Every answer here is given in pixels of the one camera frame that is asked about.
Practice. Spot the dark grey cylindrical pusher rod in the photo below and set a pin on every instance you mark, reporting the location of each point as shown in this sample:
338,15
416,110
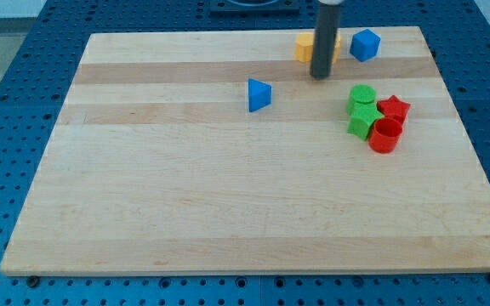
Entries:
328,19

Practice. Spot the blue cube block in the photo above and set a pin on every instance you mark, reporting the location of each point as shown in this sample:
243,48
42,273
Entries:
365,45

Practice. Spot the yellow heart block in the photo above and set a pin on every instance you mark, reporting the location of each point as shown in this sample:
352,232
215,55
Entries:
303,47

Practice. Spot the green cylinder block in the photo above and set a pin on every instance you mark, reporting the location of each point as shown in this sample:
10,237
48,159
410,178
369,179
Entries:
360,94

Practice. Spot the blue triangle block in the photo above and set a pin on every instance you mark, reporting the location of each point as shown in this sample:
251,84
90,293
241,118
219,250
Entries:
259,94

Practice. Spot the green star block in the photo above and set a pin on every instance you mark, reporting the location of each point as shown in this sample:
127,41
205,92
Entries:
362,119

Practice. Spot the red star block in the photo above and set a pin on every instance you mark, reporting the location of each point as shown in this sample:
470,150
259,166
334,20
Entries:
394,108

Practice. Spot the red cylinder block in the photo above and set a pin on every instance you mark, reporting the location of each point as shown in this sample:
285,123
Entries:
385,135

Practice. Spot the light wooden board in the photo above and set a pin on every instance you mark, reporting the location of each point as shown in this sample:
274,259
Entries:
155,166

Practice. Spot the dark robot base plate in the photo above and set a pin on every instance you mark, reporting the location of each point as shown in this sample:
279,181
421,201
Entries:
253,6

